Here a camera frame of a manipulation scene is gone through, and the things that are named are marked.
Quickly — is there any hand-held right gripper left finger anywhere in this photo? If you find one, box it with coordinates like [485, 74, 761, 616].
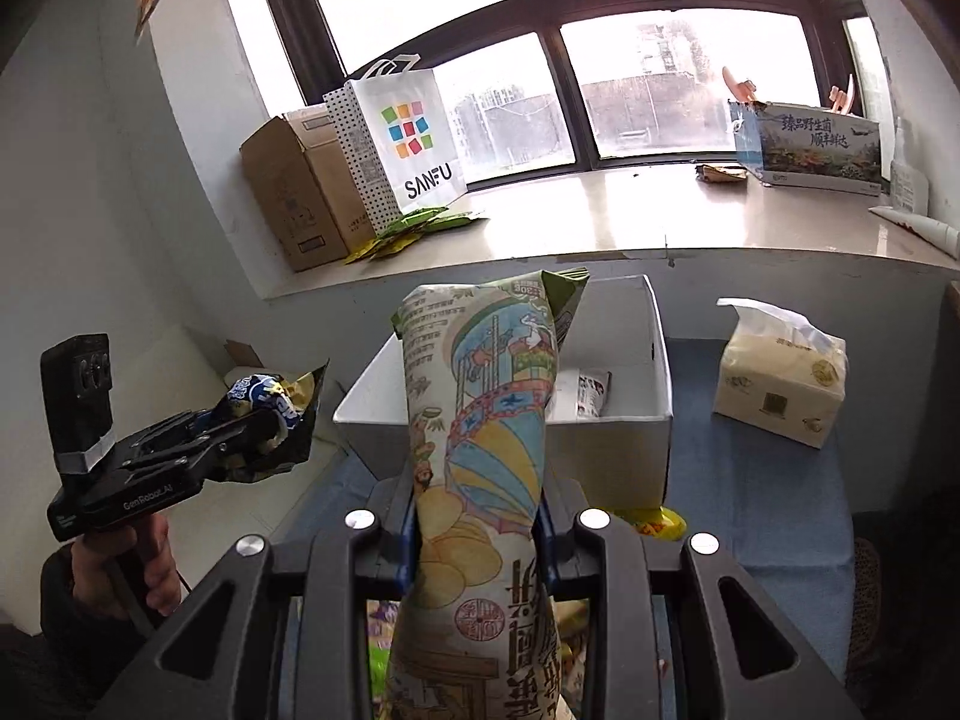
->
[154, 465, 421, 720]

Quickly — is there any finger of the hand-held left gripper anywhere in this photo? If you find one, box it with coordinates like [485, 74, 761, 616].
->
[174, 412, 282, 485]
[124, 406, 235, 460]

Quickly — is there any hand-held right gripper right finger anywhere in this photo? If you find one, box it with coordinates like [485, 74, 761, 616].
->
[536, 476, 863, 720]

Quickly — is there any yellow snack packet blue logo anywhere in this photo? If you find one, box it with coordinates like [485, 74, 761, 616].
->
[206, 360, 331, 485]

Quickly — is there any white cardboard box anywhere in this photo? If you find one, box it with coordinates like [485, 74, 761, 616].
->
[332, 274, 674, 511]

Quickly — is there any illustrated chip bag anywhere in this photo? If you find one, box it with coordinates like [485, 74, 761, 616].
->
[386, 270, 593, 720]

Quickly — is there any person's left forearm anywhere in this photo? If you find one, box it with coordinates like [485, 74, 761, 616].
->
[0, 546, 162, 720]

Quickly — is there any person's left hand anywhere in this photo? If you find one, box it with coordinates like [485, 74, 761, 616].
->
[69, 514, 185, 629]

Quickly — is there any purple green snack packet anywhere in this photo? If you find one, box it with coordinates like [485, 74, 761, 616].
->
[364, 598, 398, 720]

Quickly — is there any pale green snack packet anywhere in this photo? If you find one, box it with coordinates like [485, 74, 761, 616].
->
[555, 598, 593, 720]

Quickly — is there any white printed snack packet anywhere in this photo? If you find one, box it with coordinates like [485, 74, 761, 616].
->
[576, 369, 612, 419]

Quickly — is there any blue cloth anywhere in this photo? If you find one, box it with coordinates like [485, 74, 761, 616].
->
[277, 337, 856, 720]

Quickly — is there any brown cardboard box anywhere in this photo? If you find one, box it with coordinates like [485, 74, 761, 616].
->
[240, 109, 372, 273]

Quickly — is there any cream tissue pack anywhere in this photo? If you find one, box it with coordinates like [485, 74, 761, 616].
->
[711, 298, 848, 449]

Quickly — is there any pile of green packets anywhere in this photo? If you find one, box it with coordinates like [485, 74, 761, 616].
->
[345, 206, 488, 265]

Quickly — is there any dark mesh object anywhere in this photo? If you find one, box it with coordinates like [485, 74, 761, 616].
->
[851, 536, 886, 683]

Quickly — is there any white shopping bag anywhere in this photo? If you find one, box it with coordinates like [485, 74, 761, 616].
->
[345, 52, 470, 222]

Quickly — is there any landscape printed box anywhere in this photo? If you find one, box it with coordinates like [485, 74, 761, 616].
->
[729, 99, 892, 197]

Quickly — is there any white tube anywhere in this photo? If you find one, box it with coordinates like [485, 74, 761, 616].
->
[868, 204, 960, 256]

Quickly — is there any small white carton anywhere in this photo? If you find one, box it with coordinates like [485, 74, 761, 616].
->
[889, 161, 929, 215]

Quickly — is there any dark window frame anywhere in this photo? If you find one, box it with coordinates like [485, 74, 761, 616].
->
[247, 0, 875, 192]

